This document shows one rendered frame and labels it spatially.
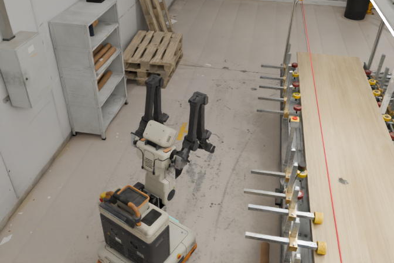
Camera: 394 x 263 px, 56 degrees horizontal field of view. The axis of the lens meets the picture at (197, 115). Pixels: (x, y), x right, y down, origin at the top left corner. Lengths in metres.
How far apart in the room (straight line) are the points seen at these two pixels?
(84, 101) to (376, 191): 3.29
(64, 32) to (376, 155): 3.34
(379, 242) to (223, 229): 1.54
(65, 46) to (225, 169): 2.30
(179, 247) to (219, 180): 1.20
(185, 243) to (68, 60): 2.42
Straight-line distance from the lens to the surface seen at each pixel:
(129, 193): 2.93
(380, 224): 3.04
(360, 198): 3.16
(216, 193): 4.15
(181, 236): 3.43
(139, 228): 2.83
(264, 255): 3.62
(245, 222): 3.92
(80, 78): 4.53
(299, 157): 3.79
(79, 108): 4.79
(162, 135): 2.72
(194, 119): 2.67
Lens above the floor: 3.01
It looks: 35 degrees down
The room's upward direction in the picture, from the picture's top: 1 degrees clockwise
